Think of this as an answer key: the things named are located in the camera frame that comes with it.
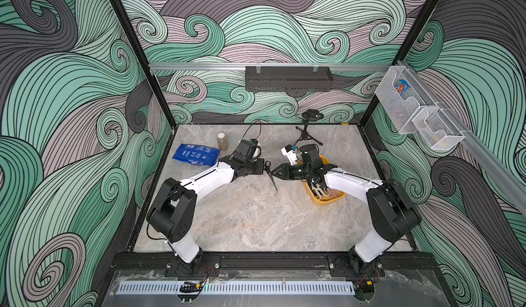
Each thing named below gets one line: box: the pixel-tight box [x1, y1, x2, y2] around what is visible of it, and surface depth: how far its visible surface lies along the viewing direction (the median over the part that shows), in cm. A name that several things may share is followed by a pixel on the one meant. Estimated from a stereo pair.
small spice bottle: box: [217, 132, 229, 152], surface depth 106 cm
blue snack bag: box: [171, 143, 221, 167], surface depth 106 cm
